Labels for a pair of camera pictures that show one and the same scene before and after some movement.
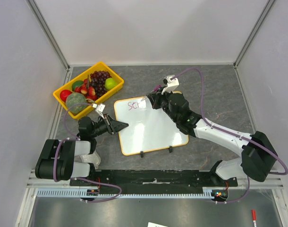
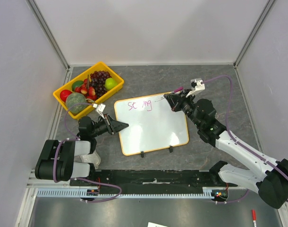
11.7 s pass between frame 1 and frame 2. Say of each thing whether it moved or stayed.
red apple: stayed
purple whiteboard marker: moved
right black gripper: moved
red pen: stayed
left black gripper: stayed
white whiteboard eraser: stayed
